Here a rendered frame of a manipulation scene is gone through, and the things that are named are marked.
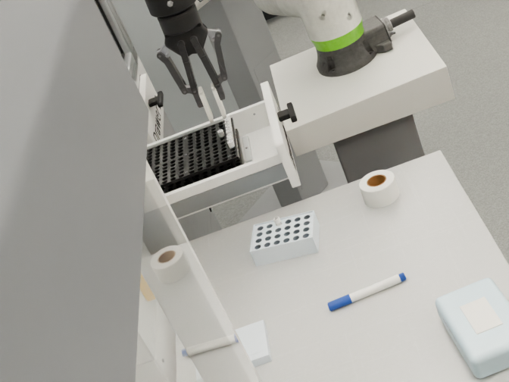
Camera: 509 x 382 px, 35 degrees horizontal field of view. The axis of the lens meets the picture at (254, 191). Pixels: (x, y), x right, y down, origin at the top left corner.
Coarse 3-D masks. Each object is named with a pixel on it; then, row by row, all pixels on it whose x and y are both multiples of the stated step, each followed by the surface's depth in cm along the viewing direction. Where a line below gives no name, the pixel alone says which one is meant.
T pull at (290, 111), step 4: (288, 104) 169; (288, 108) 167; (292, 108) 166; (280, 112) 167; (284, 112) 166; (288, 112) 166; (292, 112) 165; (280, 116) 166; (284, 116) 165; (288, 116) 165; (292, 116) 164; (280, 120) 166; (284, 120) 166; (292, 120) 163; (296, 120) 164
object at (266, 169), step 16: (240, 112) 178; (256, 112) 179; (192, 128) 180; (240, 128) 180; (256, 128) 181; (160, 144) 181; (256, 144) 176; (272, 144) 173; (256, 160) 158; (272, 160) 158; (224, 176) 159; (240, 176) 159; (256, 176) 159; (272, 176) 159; (176, 192) 159; (192, 192) 160; (208, 192) 160; (224, 192) 160; (240, 192) 160; (176, 208) 161; (192, 208) 161
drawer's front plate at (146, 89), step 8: (144, 80) 204; (144, 88) 200; (152, 88) 208; (144, 96) 196; (152, 96) 205; (152, 112) 198; (160, 112) 207; (152, 120) 194; (152, 128) 191; (152, 136) 188; (160, 136) 196
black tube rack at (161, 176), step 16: (208, 128) 176; (224, 128) 173; (176, 144) 175; (192, 144) 172; (208, 144) 170; (224, 144) 167; (240, 144) 173; (160, 160) 172; (176, 160) 169; (192, 160) 167; (208, 160) 164; (224, 160) 162; (240, 160) 165; (160, 176) 166; (176, 176) 163; (192, 176) 167; (208, 176) 165
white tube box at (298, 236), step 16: (256, 224) 158; (272, 224) 157; (288, 224) 154; (304, 224) 153; (256, 240) 154; (272, 240) 152; (288, 240) 151; (304, 240) 149; (256, 256) 152; (272, 256) 151; (288, 256) 151
